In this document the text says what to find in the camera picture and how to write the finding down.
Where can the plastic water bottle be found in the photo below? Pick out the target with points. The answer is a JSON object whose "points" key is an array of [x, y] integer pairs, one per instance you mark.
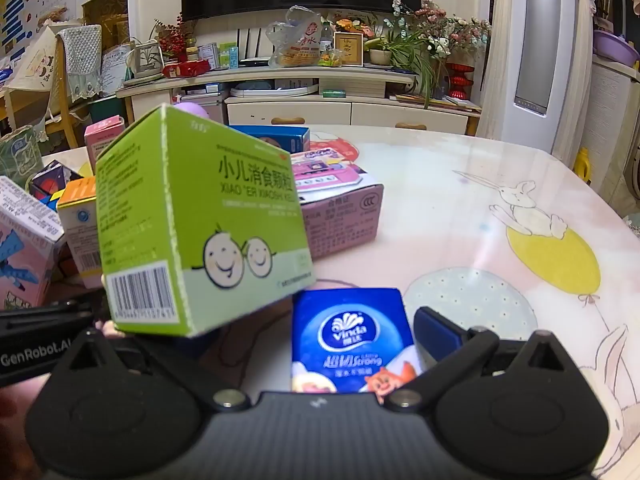
{"points": [[326, 35]]}

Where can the chair with grey cover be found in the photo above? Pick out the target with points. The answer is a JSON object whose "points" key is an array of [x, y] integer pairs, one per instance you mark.
{"points": [[80, 60]]}

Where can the dark printed box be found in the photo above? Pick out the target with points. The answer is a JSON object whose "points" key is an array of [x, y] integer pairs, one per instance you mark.
{"points": [[52, 175]]}

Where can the small flat green box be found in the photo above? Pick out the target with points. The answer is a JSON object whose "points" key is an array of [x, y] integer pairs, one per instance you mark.
{"points": [[334, 93]]}

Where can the cream television cabinet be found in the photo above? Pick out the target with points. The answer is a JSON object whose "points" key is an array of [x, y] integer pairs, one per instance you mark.
{"points": [[380, 112]]}

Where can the small pink box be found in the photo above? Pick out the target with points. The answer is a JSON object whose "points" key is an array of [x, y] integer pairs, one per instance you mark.
{"points": [[102, 137]]}

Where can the stack of papers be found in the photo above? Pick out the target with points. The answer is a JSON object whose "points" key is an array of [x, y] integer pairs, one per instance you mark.
{"points": [[440, 101]]}

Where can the small white box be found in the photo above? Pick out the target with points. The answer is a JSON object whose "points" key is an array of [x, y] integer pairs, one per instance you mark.
{"points": [[207, 55]]}

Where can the cardboard box with green print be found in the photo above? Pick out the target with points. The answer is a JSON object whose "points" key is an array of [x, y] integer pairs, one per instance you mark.
{"points": [[17, 155]]}

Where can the wooden chair with beige cloth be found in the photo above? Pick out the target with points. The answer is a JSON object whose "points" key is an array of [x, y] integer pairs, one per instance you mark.
{"points": [[35, 70]]}

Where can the pink toy box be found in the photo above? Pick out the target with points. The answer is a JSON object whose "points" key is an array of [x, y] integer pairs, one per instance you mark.
{"points": [[340, 220]]}

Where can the pink white artificial flowers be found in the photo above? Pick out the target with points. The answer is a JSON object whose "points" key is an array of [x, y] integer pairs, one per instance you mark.
{"points": [[450, 30]]}

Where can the colourful snack pile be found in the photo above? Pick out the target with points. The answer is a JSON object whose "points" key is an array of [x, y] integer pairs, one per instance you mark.
{"points": [[331, 59]]}

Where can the wall poster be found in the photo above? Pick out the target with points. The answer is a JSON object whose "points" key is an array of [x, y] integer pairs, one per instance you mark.
{"points": [[30, 5]]}

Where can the pink storage case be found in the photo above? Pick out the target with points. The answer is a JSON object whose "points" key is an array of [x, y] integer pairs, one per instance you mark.
{"points": [[216, 107]]}

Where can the white router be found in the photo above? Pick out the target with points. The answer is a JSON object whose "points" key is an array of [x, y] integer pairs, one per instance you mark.
{"points": [[255, 50]]}

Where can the green medicine box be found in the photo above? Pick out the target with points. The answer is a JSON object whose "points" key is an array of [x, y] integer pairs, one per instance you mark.
{"points": [[200, 210]]}

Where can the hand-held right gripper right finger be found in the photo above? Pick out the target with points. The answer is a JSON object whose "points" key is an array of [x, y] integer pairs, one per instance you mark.
{"points": [[435, 332]]}

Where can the framed certificate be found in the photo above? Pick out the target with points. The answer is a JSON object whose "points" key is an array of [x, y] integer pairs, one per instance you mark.
{"points": [[348, 49]]}

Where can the yellow bottle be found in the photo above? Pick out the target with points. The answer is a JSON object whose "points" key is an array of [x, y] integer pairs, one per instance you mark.
{"points": [[583, 165]]}

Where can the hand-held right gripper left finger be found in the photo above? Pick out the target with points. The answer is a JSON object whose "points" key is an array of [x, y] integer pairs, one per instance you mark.
{"points": [[180, 379]]}

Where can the red tin box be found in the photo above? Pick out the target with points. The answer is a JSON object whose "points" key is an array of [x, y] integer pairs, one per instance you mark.
{"points": [[186, 68]]}

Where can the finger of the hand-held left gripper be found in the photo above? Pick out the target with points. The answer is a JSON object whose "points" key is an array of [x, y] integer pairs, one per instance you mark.
{"points": [[50, 317]]}

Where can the green teal small box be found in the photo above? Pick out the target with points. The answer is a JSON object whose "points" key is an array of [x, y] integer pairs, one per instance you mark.
{"points": [[229, 56]]}

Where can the clear plastic bag with snacks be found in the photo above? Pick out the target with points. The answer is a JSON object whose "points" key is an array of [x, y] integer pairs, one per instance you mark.
{"points": [[295, 40]]}

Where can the white bathroom scale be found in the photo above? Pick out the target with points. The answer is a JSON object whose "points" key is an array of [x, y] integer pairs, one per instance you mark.
{"points": [[275, 90]]}

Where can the orange white medicine box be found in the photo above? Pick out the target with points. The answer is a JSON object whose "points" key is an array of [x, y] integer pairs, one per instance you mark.
{"points": [[80, 230]]}

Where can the red berry branches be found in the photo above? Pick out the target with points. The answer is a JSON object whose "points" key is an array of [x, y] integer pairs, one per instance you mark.
{"points": [[175, 40]]}

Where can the purple egg toy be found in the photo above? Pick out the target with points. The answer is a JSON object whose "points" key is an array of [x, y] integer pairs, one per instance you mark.
{"points": [[190, 110]]}

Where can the white standing air conditioner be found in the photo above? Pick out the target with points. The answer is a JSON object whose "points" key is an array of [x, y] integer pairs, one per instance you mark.
{"points": [[540, 35]]}

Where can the red vase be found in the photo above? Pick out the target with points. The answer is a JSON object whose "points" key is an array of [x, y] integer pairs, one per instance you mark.
{"points": [[460, 82]]}

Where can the purple basin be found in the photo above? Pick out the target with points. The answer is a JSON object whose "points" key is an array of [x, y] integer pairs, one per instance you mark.
{"points": [[617, 47]]}

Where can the blue tissue packet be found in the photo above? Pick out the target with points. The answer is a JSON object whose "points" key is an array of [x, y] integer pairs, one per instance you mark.
{"points": [[350, 335]]}

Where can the green potted plant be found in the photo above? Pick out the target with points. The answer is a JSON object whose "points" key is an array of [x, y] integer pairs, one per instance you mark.
{"points": [[405, 55]]}

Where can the blue white medicine box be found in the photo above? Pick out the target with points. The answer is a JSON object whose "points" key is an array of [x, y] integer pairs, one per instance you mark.
{"points": [[270, 137]]}

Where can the white paper sheets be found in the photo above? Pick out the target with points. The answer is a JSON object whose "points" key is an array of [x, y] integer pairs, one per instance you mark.
{"points": [[116, 67]]}

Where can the pink white carton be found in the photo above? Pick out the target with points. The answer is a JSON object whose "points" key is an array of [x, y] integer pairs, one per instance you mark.
{"points": [[25, 250]]}

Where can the colourful puzzle cube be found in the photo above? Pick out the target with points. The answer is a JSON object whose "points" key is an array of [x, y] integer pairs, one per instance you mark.
{"points": [[50, 203]]}

